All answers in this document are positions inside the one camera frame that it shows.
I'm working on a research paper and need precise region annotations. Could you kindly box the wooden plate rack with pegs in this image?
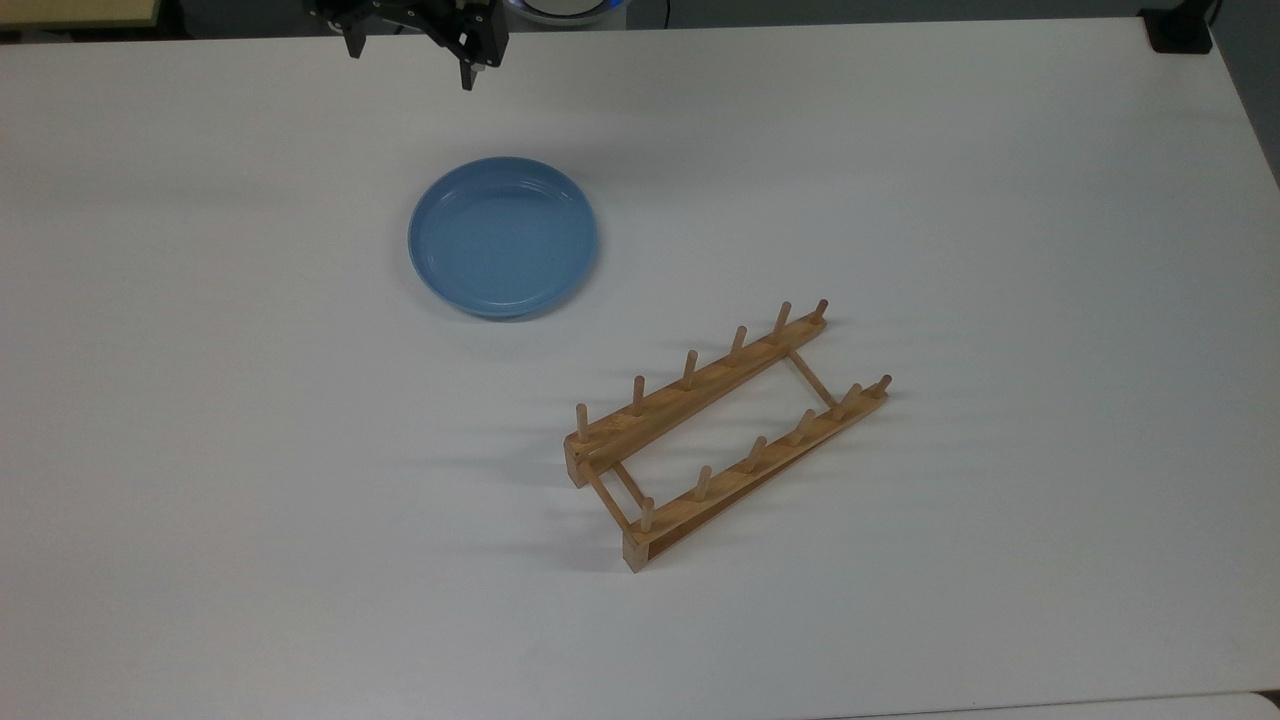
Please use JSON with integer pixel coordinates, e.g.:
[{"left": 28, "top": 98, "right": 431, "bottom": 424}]
[{"left": 563, "top": 298, "right": 893, "bottom": 574}]

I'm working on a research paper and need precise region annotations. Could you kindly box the black box-shaped device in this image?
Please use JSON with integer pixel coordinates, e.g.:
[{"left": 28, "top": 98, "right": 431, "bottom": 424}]
[{"left": 1140, "top": 6, "right": 1217, "bottom": 56}]

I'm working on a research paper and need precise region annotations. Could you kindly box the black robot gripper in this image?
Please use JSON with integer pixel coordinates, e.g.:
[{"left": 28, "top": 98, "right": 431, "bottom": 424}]
[{"left": 304, "top": 0, "right": 511, "bottom": 92}]

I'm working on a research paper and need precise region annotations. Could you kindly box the white round device blue light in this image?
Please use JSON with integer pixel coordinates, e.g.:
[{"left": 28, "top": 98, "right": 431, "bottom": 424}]
[{"left": 508, "top": 0, "right": 631, "bottom": 29}]

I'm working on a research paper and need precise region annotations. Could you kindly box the blue round plate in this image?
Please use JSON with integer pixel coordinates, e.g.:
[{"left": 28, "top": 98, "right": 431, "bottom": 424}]
[{"left": 407, "top": 156, "right": 600, "bottom": 321}]

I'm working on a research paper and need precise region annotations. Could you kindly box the light wooden side table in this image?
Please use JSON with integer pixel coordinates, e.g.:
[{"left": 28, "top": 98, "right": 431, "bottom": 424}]
[{"left": 0, "top": 0, "right": 163, "bottom": 31}]

